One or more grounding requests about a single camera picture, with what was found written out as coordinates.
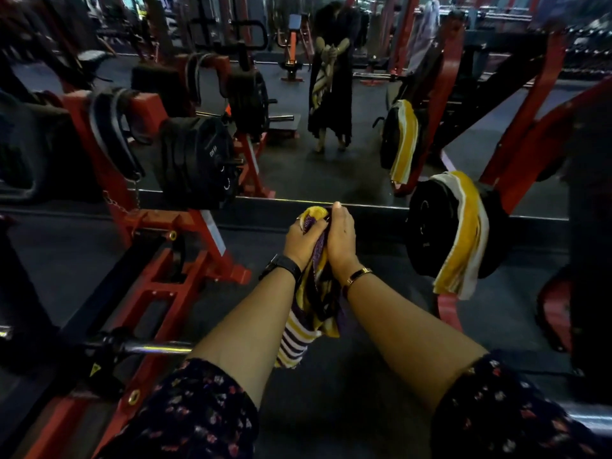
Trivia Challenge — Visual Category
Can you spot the yellow purple striped cloth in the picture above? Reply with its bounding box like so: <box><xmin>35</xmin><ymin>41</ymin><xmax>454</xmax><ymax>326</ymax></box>
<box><xmin>275</xmin><ymin>206</ymin><xmax>345</xmax><ymax>369</ymax></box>

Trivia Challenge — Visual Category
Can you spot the dark floral sleeve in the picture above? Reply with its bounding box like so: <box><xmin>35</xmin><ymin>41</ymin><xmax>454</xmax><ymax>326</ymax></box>
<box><xmin>96</xmin><ymin>358</ymin><xmax>261</xmax><ymax>459</ymax></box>
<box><xmin>430</xmin><ymin>351</ymin><xmax>612</xmax><ymax>459</ymax></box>

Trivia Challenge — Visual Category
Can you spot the gold wrist bracelet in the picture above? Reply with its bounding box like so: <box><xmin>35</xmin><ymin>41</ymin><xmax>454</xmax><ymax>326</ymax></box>
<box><xmin>342</xmin><ymin>267</ymin><xmax>374</xmax><ymax>298</ymax></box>

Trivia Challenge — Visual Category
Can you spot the chrome bar sleeve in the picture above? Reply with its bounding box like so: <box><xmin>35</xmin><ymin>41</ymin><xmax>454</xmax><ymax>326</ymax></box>
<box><xmin>81</xmin><ymin>329</ymin><xmax>195</xmax><ymax>360</ymax></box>

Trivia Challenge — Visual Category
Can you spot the chrome bar end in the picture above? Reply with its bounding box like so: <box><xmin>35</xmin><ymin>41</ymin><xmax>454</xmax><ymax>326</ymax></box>
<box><xmin>558</xmin><ymin>401</ymin><xmax>612</xmax><ymax>436</ymax></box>

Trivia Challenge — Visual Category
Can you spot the yellow white striped towel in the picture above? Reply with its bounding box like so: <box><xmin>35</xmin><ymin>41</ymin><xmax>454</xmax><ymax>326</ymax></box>
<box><xmin>430</xmin><ymin>171</ymin><xmax>491</xmax><ymax>301</ymax></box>

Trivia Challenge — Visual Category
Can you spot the person's right hand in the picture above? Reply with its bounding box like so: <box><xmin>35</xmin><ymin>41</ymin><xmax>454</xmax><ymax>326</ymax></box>
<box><xmin>326</xmin><ymin>201</ymin><xmax>361</xmax><ymax>283</ymax></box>

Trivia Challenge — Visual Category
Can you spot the stack of black weight plates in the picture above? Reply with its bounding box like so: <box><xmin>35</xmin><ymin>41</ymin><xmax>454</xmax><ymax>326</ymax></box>
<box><xmin>153</xmin><ymin>115</ymin><xmax>245</xmax><ymax>211</ymax></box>

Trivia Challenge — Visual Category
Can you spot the red plate-loaded gym machine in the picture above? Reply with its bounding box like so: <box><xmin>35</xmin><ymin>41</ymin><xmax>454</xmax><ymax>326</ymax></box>
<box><xmin>0</xmin><ymin>90</ymin><xmax>276</xmax><ymax>459</ymax></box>

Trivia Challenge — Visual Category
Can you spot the person's left forearm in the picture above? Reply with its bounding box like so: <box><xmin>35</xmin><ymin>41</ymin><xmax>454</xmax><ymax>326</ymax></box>
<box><xmin>189</xmin><ymin>266</ymin><xmax>300</xmax><ymax>410</ymax></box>

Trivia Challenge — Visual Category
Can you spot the black weight plate under towel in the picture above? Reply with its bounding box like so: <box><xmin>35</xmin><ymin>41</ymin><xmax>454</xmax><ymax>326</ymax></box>
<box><xmin>405</xmin><ymin>178</ymin><xmax>510</xmax><ymax>281</ymax></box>

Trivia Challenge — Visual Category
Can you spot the person's left hand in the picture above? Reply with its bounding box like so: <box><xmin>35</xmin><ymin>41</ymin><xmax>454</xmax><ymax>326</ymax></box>
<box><xmin>283</xmin><ymin>216</ymin><xmax>330</xmax><ymax>272</ymax></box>

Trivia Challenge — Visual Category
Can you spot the red lever gym machine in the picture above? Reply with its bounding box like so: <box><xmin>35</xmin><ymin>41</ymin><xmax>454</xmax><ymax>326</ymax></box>
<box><xmin>433</xmin><ymin>76</ymin><xmax>612</xmax><ymax>360</ymax></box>

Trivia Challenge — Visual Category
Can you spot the dark floral right sleeve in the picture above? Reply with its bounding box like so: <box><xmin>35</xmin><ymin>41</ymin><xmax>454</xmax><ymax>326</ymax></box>
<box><xmin>430</xmin><ymin>351</ymin><xmax>612</xmax><ymax>459</ymax></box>

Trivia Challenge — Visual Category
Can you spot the person's right forearm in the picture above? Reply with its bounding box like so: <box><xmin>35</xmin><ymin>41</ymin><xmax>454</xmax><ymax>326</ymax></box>
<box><xmin>343</xmin><ymin>272</ymin><xmax>489</xmax><ymax>416</ymax></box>

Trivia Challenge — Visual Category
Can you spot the black wrist watch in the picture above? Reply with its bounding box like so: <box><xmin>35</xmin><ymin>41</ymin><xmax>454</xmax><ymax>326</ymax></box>
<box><xmin>258</xmin><ymin>253</ymin><xmax>303</xmax><ymax>285</ymax></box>

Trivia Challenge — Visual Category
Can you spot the metal chain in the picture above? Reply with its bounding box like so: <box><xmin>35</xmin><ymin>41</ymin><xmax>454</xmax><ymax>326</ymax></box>
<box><xmin>102</xmin><ymin>178</ymin><xmax>142</xmax><ymax>216</ymax></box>

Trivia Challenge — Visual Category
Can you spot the dark floral left sleeve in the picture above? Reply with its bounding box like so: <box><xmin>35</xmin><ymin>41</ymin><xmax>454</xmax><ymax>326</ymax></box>
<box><xmin>96</xmin><ymin>358</ymin><xmax>261</xmax><ymax>459</ymax></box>

